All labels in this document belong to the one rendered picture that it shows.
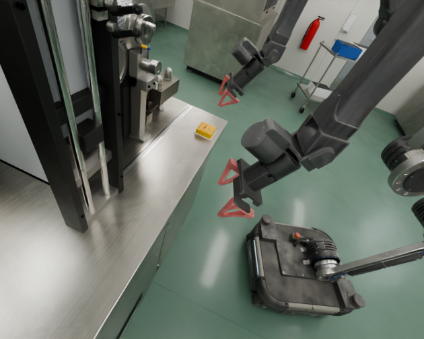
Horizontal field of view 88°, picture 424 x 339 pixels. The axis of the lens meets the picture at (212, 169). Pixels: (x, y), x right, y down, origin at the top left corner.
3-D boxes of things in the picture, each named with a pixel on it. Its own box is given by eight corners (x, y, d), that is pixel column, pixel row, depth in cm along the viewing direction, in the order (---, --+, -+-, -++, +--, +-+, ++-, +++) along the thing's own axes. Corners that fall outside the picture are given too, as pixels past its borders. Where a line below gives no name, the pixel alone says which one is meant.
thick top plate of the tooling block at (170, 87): (159, 105, 88) (161, 92, 83) (73, 67, 90) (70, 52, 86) (178, 91, 99) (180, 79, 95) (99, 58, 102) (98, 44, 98)
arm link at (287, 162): (308, 171, 43) (301, 151, 47) (289, 151, 39) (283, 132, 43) (278, 186, 46) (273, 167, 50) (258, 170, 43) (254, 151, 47)
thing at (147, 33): (143, 51, 63) (136, 26, 56) (136, 48, 63) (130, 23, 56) (155, 34, 66) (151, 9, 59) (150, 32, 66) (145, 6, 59)
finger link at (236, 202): (208, 218, 48) (241, 200, 43) (209, 192, 53) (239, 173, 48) (229, 229, 51) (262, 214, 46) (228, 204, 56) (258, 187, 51)
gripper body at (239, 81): (229, 86, 80) (244, 71, 76) (227, 74, 87) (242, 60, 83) (240, 97, 83) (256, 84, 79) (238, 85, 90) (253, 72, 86)
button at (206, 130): (210, 139, 93) (211, 134, 91) (194, 132, 93) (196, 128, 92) (215, 131, 98) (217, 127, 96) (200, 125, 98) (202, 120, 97)
